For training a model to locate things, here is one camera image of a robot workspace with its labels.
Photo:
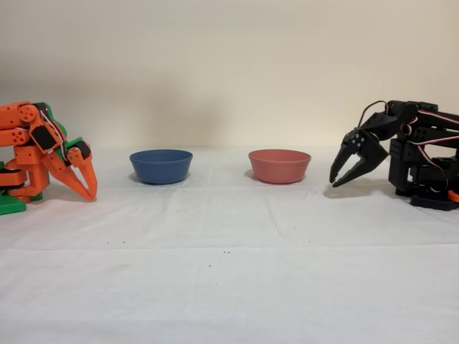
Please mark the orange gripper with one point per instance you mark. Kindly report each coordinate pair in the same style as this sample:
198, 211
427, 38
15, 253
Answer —
76, 156

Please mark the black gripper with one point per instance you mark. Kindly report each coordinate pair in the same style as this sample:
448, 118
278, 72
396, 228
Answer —
358, 142

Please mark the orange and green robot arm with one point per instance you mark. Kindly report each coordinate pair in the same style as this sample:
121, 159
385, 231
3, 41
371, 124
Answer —
21, 157

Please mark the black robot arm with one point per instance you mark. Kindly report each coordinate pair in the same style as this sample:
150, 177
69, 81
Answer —
412, 157

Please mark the pink bowl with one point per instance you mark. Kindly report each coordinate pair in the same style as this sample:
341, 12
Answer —
279, 166

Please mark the blue bowl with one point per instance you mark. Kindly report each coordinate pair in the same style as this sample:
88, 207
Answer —
161, 166

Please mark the small orange base piece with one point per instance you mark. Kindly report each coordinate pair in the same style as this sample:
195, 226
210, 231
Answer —
454, 196

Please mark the white tablecloth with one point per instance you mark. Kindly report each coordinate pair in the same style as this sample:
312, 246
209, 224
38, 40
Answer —
215, 286

